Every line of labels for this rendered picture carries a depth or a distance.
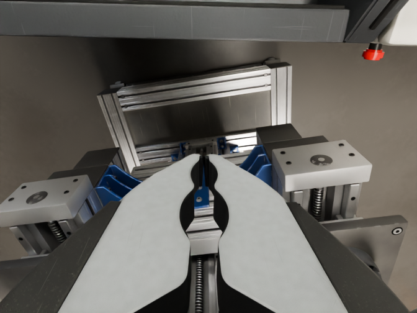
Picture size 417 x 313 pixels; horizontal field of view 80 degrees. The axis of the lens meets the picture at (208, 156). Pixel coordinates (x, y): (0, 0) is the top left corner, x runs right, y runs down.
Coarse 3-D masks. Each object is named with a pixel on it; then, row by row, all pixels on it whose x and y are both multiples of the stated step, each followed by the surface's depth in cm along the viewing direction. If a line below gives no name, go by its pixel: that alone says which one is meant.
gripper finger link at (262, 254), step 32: (224, 160) 11; (224, 192) 9; (256, 192) 9; (224, 224) 9; (256, 224) 8; (288, 224) 8; (224, 256) 7; (256, 256) 7; (288, 256) 7; (224, 288) 6; (256, 288) 6; (288, 288) 6; (320, 288) 6
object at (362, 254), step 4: (352, 248) 41; (356, 248) 41; (356, 252) 40; (360, 252) 41; (364, 252) 41; (360, 256) 40; (364, 256) 40; (368, 256) 41; (364, 260) 39; (368, 260) 40; (372, 260) 41; (368, 264) 39; (372, 264) 40; (372, 268) 40; (376, 268) 40; (376, 272) 40; (380, 276) 40
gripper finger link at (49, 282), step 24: (96, 216) 8; (72, 240) 7; (96, 240) 7; (48, 264) 6; (72, 264) 6; (24, 288) 6; (48, 288) 6; (0, 312) 5; (24, 312) 5; (48, 312) 5
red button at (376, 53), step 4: (372, 44) 48; (376, 44) 47; (380, 44) 47; (368, 48) 49; (372, 48) 48; (376, 48) 48; (380, 48) 48; (364, 52) 49; (368, 52) 48; (372, 52) 47; (376, 52) 47; (380, 52) 48; (384, 52) 48; (364, 56) 49; (368, 56) 48; (372, 56) 48; (376, 56) 47; (380, 56) 48
